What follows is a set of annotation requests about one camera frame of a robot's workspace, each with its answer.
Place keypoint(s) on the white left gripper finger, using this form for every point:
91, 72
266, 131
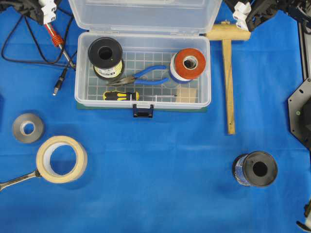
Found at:
48, 8

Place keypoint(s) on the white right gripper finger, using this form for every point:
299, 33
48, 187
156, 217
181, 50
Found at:
241, 12

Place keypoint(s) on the clear plastic tool box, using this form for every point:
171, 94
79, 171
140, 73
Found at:
150, 32

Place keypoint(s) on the black right robot arm base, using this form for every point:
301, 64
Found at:
299, 105

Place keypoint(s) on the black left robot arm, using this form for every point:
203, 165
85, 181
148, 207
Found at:
41, 11

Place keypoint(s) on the blue tool box latch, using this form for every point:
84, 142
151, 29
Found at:
146, 112

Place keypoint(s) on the wooden mallet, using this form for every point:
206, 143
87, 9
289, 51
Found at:
225, 32

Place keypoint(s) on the red soldering iron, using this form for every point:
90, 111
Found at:
58, 41

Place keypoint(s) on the red white tape spool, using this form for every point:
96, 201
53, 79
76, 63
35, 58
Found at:
187, 65

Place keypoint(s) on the yellow black screwdriver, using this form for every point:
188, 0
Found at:
123, 96

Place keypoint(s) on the grey tape roll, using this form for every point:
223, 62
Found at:
28, 128

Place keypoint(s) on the beige masking tape roll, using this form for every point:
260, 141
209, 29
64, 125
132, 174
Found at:
61, 159

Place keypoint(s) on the dark metal spool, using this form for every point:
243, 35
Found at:
257, 169

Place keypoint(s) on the blue table mat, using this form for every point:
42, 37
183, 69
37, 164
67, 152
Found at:
168, 174

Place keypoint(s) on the silver metal wrench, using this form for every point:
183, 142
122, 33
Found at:
34, 174

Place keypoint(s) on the black aluminium frame rail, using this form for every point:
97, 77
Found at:
304, 35

